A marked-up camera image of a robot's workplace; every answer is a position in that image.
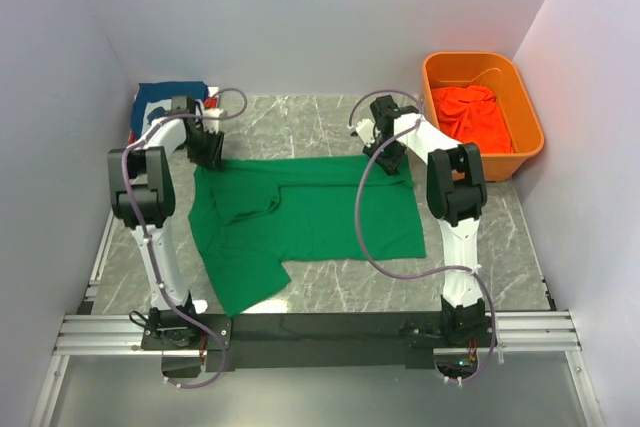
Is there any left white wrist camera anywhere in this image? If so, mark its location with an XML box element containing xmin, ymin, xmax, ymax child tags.
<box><xmin>202</xmin><ymin>107</ymin><xmax>226</xmax><ymax>134</ymax></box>

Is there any black base beam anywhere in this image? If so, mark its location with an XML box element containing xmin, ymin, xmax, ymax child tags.
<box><xmin>129</xmin><ymin>310</ymin><xmax>495</xmax><ymax>379</ymax></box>

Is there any folded blue t shirt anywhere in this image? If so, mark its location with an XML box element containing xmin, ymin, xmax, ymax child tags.
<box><xmin>130</xmin><ymin>81</ymin><xmax>209</xmax><ymax>140</ymax></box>

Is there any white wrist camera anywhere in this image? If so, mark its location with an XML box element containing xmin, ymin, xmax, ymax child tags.
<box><xmin>202</xmin><ymin>107</ymin><xmax>226</xmax><ymax>134</ymax></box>
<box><xmin>348</xmin><ymin>119</ymin><xmax>376</xmax><ymax>147</ymax></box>

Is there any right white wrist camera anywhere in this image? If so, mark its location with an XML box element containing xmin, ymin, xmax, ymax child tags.
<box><xmin>348</xmin><ymin>119</ymin><xmax>376</xmax><ymax>147</ymax></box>

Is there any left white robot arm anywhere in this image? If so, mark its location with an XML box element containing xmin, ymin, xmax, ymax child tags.
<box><xmin>107</xmin><ymin>95</ymin><xmax>224</xmax><ymax>343</ymax></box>

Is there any orange plastic basket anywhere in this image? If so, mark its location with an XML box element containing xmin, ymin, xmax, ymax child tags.
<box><xmin>422</xmin><ymin>52</ymin><xmax>544</xmax><ymax>182</ymax></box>

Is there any orange t shirt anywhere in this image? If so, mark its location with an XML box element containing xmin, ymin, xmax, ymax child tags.
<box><xmin>431</xmin><ymin>85</ymin><xmax>513</xmax><ymax>154</ymax></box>

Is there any green t shirt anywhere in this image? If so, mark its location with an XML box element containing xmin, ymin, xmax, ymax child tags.
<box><xmin>189</xmin><ymin>155</ymin><xmax>426</xmax><ymax>317</ymax></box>

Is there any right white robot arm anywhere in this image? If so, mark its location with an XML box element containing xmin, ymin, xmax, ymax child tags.
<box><xmin>355</xmin><ymin>95</ymin><xmax>491</xmax><ymax>345</ymax></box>

